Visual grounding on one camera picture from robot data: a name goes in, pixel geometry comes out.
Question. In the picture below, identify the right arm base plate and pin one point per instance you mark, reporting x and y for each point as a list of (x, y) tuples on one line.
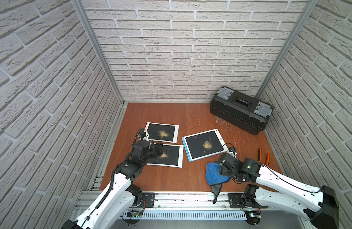
[(239, 200)]

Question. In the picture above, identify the blue-edged drawing tablet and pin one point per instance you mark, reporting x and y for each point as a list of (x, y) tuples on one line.
[(204, 144)]

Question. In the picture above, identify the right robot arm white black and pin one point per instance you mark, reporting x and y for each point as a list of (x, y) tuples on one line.
[(269, 188)]

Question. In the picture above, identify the far white drawing tablet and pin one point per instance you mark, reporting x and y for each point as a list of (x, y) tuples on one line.
[(162, 132)]

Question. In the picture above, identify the near white drawing tablet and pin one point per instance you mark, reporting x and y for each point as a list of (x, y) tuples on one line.
[(172, 157)]

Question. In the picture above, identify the aluminium mounting rail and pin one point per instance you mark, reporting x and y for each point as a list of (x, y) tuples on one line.
[(174, 200)]

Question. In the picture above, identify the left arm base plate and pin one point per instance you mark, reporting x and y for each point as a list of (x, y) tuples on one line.
[(145, 200)]

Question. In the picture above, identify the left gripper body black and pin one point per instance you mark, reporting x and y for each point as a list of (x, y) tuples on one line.
[(158, 149)]

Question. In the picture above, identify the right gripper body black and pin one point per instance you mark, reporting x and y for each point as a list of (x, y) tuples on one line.
[(223, 172)]

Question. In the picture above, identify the white drawing tablet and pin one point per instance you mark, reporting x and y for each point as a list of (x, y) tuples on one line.
[(162, 132), (172, 157)]

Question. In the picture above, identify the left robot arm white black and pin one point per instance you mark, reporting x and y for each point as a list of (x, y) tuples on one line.
[(120, 194)]

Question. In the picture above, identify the blue microfiber cleaning mitt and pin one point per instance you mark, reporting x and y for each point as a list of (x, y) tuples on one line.
[(215, 179)]

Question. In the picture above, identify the black toolbox grey latches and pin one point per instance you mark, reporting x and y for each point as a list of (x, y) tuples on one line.
[(241, 110)]

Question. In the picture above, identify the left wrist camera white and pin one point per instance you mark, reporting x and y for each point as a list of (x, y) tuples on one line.
[(145, 137)]

